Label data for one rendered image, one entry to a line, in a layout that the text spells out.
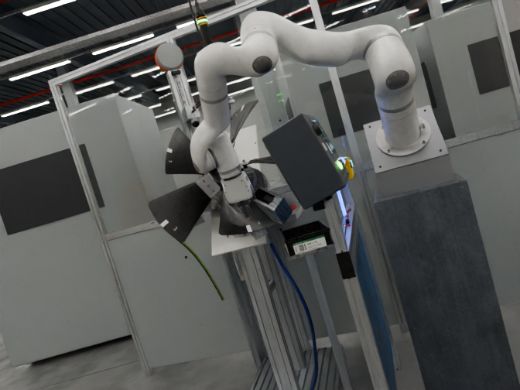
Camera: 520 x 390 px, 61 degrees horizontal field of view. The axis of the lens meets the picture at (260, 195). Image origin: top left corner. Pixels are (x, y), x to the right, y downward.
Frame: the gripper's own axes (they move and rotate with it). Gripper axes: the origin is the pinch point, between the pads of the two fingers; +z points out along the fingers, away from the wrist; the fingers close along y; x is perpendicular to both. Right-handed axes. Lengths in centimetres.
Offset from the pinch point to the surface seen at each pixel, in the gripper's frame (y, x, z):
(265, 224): -4.1, -2.8, 8.5
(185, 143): 28, -38, -24
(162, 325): 108, -68, 92
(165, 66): 45, -96, -56
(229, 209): 7.9, -4.2, -0.9
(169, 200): 34.9, -14.0, -7.9
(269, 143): -29, 52, -37
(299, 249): -16.4, 10.8, 15.1
